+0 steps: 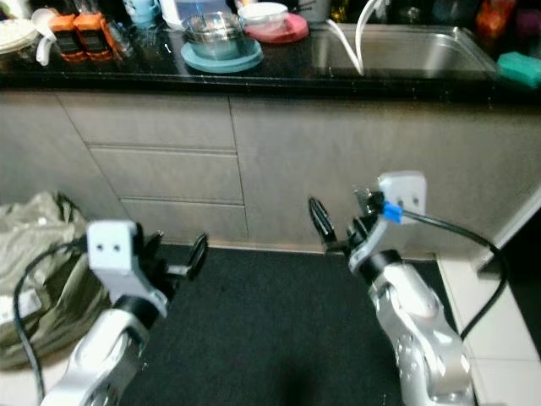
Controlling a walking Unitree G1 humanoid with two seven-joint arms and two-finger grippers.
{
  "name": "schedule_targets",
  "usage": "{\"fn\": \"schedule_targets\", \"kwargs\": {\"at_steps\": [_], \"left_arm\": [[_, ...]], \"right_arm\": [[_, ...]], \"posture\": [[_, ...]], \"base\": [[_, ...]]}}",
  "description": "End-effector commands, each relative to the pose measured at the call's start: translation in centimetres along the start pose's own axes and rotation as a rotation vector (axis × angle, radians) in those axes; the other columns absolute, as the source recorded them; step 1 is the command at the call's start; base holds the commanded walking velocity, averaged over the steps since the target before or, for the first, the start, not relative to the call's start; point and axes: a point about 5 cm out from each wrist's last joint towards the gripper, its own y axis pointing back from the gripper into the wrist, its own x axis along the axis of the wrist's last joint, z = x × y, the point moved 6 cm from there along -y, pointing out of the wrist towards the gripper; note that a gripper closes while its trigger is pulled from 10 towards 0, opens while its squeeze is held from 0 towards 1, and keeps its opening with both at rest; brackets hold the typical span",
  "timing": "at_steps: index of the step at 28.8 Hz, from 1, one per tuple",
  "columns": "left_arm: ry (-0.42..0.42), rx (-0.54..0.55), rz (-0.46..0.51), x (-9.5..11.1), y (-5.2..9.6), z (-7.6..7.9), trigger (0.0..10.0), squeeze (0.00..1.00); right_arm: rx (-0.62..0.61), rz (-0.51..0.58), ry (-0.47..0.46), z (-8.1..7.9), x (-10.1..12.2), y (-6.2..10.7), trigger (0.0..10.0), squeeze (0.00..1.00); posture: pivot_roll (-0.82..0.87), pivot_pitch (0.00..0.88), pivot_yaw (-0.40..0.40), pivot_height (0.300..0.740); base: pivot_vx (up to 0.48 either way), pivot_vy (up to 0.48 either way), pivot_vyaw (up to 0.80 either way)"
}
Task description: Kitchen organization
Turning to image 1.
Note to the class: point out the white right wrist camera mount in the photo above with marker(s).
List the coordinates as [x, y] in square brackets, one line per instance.
[404, 190]

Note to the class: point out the olive green bag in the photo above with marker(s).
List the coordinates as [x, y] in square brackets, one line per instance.
[34, 224]

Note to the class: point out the white kitchen appliance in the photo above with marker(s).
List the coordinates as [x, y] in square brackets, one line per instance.
[186, 10]

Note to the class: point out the white cup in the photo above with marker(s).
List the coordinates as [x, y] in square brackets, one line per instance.
[13, 7]

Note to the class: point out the red plate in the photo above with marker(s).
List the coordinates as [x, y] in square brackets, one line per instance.
[283, 32]

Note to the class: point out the black floor mat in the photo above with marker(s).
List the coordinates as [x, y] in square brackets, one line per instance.
[262, 338]

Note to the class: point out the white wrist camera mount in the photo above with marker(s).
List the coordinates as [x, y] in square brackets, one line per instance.
[114, 249]
[404, 190]

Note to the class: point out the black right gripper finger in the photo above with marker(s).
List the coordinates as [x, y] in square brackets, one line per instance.
[368, 205]
[322, 222]

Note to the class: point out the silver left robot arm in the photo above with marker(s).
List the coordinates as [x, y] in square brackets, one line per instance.
[101, 364]

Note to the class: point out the stainless steel sink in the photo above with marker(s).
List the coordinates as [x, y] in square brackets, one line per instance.
[414, 55]

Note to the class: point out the grey cabinet door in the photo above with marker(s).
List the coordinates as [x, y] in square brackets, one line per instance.
[304, 152]

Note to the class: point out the grey cabinet panel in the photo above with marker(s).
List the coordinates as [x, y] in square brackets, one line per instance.
[34, 144]

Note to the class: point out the white plate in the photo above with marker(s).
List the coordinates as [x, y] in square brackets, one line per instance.
[15, 35]

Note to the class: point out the light blue mug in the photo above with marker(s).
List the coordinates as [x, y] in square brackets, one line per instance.
[142, 10]

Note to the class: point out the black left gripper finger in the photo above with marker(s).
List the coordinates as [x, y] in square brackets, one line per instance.
[199, 254]

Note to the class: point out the orange bottle with black label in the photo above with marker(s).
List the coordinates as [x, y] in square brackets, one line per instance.
[93, 38]
[66, 41]

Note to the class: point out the teal plate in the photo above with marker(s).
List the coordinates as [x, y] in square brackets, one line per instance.
[220, 67]

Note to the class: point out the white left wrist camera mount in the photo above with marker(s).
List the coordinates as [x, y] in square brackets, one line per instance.
[114, 249]

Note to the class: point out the white bowl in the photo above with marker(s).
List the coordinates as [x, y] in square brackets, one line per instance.
[262, 13]

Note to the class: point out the steel bowl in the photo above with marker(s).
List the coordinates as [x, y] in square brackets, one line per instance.
[215, 42]

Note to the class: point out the green sponge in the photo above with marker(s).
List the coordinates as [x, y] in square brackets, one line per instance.
[520, 70]

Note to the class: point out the white ladle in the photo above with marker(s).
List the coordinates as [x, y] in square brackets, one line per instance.
[44, 21]

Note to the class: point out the grey drawer front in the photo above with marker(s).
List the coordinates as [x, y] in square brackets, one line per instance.
[152, 121]
[203, 218]
[169, 176]

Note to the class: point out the yellow oil bottle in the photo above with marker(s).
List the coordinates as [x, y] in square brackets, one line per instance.
[340, 8]

